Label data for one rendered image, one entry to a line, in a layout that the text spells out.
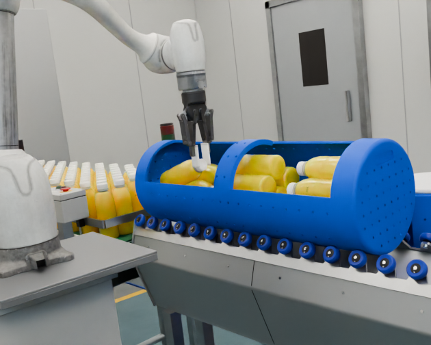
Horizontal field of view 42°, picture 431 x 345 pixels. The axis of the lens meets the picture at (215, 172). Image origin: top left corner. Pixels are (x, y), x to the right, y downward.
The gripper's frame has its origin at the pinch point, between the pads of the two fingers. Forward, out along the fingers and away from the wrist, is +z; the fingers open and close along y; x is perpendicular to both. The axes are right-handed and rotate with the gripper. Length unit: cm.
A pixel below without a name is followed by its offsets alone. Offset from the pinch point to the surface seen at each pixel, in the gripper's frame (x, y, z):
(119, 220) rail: 38.9, -8.9, 22.8
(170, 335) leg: 24, -4, 65
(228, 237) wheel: -15.0, -5.8, 23.2
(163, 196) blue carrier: 10.5, -8.7, 12.1
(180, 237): 8.1, -5.5, 26.3
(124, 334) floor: 146, 48, 119
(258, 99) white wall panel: 317, 365, 1
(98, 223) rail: 42, -15, 23
